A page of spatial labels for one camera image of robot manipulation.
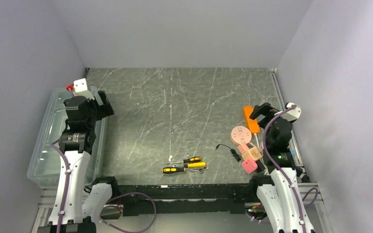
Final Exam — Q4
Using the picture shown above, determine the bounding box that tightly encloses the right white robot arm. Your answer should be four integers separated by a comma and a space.
248, 102, 315, 233

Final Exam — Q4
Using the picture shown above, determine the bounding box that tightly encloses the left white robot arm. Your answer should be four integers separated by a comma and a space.
37, 90, 120, 233

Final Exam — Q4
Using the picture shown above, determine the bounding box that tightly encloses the round pink power socket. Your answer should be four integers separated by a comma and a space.
230, 126, 253, 146

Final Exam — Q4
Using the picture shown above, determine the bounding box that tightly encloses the beige wooden cube socket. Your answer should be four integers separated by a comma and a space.
241, 147, 263, 161

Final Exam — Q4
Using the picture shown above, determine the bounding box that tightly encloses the pink cube socket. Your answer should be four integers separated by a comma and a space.
241, 158, 258, 174

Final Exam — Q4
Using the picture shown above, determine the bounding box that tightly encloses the orange power strip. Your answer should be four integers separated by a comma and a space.
242, 105, 260, 134

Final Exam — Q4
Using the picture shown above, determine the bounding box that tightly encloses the clear plastic storage bin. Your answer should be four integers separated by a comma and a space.
27, 88, 108, 189

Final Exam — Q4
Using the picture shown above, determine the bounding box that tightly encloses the small yellow black screwdriver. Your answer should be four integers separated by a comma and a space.
168, 157, 202, 165

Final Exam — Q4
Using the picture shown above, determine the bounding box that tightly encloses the large black yellow screwdriver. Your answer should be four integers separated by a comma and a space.
162, 166, 208, 174

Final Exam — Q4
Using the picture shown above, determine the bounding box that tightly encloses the middle yellow screwdriver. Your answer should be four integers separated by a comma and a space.
183, 162, 206, 168

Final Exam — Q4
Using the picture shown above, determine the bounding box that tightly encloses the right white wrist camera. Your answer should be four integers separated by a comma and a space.
281, 102, 302, 123

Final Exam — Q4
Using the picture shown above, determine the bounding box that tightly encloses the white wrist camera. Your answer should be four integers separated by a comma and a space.
66, 78, 95, 100
281, 102, 302, 123

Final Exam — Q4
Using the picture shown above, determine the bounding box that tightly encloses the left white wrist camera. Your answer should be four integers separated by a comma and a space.
66, 78, 95, 100

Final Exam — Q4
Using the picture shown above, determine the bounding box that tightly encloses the black adapter with cable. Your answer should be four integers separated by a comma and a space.
215, 144, 242, 162

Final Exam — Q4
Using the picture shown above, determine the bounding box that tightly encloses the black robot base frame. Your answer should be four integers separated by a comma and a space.
91, 177, 273, 216

